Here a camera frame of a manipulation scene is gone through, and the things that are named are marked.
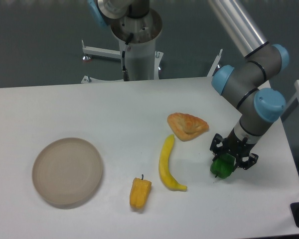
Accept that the green bell pepper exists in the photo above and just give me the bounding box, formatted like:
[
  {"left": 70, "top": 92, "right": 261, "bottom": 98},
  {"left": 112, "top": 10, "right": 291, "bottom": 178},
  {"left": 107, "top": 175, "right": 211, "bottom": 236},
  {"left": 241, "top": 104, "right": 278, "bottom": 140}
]
[{"left": 210, "top": 153, "right": 235, "bottom": 179}]

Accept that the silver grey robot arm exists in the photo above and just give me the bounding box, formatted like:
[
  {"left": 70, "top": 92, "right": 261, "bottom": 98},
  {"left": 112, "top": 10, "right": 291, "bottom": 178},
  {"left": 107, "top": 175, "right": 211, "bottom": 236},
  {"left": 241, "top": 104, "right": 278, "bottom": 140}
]
[{"left": 88, "top": 0, "right": 290, "bottom": 178}]

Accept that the black cable on pedestal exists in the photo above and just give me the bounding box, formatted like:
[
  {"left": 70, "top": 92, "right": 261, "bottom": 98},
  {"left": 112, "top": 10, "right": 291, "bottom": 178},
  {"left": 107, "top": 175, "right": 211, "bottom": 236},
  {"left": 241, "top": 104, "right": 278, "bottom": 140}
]
[{"left": 121, "top": 32, "right": 134, "bottom": 82}]

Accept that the triangular golden pastry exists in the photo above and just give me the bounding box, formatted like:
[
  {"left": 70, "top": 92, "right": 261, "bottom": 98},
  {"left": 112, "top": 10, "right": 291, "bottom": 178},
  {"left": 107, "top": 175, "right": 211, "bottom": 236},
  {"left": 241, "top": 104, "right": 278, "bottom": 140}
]
[{"left": 167, "top": 113, "right": 209, "bottom": 141}]

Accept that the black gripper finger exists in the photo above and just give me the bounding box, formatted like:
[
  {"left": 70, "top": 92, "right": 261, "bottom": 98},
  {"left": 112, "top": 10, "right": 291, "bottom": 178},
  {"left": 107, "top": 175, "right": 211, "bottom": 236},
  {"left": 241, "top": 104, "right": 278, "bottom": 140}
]
[
  {"left": 233, "top": 153, "right": 259, "bottom": 172},
  {"left": 210, "top": 133, "right": 226, "bottom": 161}
]

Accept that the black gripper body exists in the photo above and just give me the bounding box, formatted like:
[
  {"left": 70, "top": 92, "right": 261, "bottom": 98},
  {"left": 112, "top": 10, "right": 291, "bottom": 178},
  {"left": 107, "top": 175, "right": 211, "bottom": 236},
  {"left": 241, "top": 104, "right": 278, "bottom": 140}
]
[{"left": 224, "top": 131, "right": 254, "bottom": 158}]

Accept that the yellow bell pepper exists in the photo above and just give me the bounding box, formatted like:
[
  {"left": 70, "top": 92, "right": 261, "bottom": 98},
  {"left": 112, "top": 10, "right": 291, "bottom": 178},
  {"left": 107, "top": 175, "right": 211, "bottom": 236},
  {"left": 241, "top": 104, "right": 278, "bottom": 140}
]
[{"left": 130, "top": 174, "right": 151, "bottom": 209}]

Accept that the yellow banana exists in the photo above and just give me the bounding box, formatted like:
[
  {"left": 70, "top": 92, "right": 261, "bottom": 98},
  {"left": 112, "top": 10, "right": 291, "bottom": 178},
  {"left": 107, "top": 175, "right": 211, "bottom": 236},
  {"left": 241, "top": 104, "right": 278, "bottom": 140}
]
[{"left": 158, "top": 134, "right": 187, "bottom": 192}]

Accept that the beige round plate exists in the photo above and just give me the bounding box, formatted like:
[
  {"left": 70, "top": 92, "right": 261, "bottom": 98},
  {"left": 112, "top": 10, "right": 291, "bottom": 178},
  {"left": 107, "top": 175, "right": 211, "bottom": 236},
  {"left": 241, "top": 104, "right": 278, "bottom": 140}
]
[{"left": 32, "top": 137, "right": 103, "bottom": 207}]

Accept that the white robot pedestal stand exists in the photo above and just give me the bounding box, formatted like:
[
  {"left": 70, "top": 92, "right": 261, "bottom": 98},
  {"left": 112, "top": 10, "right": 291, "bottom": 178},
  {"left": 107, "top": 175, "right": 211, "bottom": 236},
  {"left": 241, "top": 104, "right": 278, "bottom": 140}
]
[{"left": 80, "top": 8, "right": 224, "bottom": 84}]

